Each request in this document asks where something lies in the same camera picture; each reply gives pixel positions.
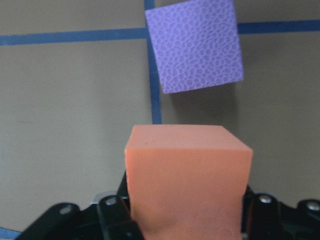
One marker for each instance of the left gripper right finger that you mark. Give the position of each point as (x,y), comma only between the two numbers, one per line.
(264,217)

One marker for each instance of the orange foam cube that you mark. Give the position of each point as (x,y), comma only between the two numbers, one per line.
(186,182)

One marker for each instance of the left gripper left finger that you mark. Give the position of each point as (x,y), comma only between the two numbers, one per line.
(106,219)

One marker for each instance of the purple foam cube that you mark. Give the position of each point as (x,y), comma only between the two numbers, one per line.
(196,44)

